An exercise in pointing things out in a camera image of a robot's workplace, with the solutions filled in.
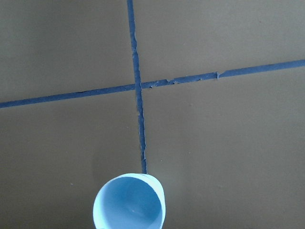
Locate light blue plastic cup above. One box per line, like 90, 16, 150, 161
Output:
92, 173, 166, 229

